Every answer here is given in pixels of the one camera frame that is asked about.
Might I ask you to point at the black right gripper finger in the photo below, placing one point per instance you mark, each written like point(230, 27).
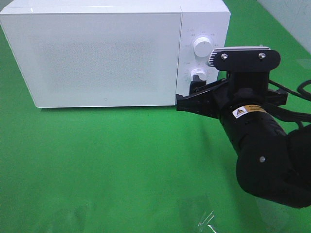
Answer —
point(196, 84)
point(202, 102)

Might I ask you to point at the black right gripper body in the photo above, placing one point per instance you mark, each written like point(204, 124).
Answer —
point(245, 119)

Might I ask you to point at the clear tape patch on table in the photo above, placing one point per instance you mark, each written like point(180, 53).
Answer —
point(272, 206)

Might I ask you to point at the white microwave oven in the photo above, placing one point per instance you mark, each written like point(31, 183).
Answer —
point(198, 18)

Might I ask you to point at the white microwave knob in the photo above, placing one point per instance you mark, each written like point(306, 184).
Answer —
point(198, 74)
point(202, 46)

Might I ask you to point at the white microwave door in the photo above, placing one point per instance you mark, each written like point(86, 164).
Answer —
point(94, 60)

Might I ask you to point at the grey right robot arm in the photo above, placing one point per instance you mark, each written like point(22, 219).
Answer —
point(289, 170)

